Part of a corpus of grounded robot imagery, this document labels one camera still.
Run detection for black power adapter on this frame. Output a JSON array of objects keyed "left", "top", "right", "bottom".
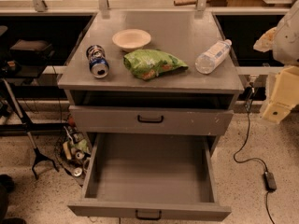
[{"left": 263, "top": 172, "right": 277, "bottom": 192}]

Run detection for pile of cans and trash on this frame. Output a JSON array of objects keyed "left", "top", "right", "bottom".
[{"left": 61, "top": 116, "right": 91, "bottom": 179}]

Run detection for closed grey upper drawer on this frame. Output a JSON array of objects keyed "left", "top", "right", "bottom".
[{"left": 70, "top": 105, "right": 234, "bottom": 136}]

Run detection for grey drawer cabinet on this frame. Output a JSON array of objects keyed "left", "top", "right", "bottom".
[{"left": 59, "top": 10, "right": 243, "bottom": 148}]

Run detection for wooden handle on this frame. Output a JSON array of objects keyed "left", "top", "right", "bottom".
[{"left": 174, "top": 0, "right": 197, "bottom": 7}]

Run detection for green chip bag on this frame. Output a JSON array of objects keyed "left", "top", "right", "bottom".
[{"left": 123, "top": 49, "right": 189, "bottom": 80}]

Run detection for dark box on shelf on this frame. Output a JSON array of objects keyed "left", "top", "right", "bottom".
[{"left": 9, "top": 39, "right": 54, "bottom": 59}]

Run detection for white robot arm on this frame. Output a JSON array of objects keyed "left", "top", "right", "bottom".
[{"left": 253, "top": 1, "right": 299, "bottom": 123}]

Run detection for black power cable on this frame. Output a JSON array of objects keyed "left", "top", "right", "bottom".
[{"left": 233, "top": 83, "right": 277, "bottom": 224}]

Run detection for open grey middle drawer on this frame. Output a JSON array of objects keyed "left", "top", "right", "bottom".
[{"left": 68, "top": 133, "right": 231, "bottom": 221}]

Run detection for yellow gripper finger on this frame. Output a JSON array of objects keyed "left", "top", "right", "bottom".
[
  {"left": 261, "top": 66, "right": 299, "bottom": 124},
  {"left": 253, "top": 27, "right": 277, "bottom": 52}
]

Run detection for clear plastic water bottle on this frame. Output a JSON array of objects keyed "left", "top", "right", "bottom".
[{"left": 195, "top": 39, "right": 232, "bottom": 75}]

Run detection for blue pepsi can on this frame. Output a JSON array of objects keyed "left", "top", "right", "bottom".
[{"left": 86, "top": 45, "right": 109, "bottom": 78}]

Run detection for black grabber tool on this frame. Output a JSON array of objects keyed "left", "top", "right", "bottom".
[{"left": 2, "top": 78, "right": 59, "bottom": 179}]

